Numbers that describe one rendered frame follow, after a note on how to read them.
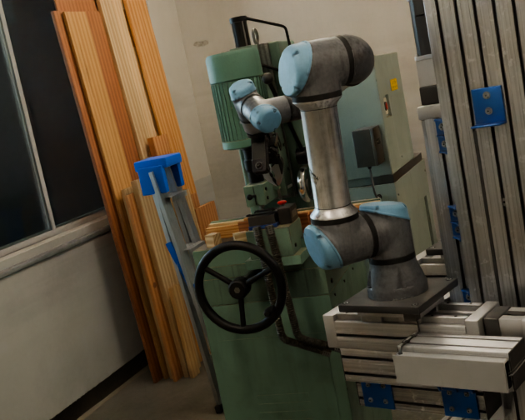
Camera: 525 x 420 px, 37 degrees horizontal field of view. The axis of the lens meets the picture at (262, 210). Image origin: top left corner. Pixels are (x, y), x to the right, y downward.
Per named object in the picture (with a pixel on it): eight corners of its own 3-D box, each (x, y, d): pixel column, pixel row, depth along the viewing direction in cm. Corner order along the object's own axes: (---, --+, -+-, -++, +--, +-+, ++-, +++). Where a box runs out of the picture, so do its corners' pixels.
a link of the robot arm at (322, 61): (382, 262, 190) (351, 32, 177) (327, 279, 185) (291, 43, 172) (357, 252, 201) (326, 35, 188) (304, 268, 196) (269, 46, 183)
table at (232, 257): (183, 277, 250) (179, 259, 249) (217, 252, 279) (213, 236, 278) (372, 256, 231) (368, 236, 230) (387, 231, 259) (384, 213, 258)
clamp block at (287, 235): (249, 260, 242) (243, 232, 241) (262, 249, 255) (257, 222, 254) (295, 255, 238) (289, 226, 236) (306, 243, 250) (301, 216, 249)
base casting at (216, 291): (199, 307, 261) (193, 281, 260) (252, 261, 315) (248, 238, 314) (330, 294, 247) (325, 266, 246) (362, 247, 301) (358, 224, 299)
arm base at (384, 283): (438, 282, 200) (432, 243, 198) (411, 302, 188) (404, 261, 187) (386, 282, 209) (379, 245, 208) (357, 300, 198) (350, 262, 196)
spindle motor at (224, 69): (216, 153, 257) (196, 57, 252) (233, 146, 273) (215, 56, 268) (267, 145, 251) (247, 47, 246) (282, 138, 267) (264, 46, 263)
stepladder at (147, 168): (208, 417, 355) (126, 165, 341) (229, 393, 378) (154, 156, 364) (240, 412, 348) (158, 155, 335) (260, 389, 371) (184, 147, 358)
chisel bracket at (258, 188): (247, 212, 262) (242, 187, 260) (260, 203, 275) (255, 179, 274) (268, 208, 259) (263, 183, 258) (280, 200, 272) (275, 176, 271)
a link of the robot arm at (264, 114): (293, 102, 214) (276, 88, 223) (256, 111, 211) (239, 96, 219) (293, 129, 219) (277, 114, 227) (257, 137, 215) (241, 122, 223)
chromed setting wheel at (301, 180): (299, 207, 269) (292, 171, 267) (308, 199, 280) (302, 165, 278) (308, 205, 268) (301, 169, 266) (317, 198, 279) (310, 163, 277)
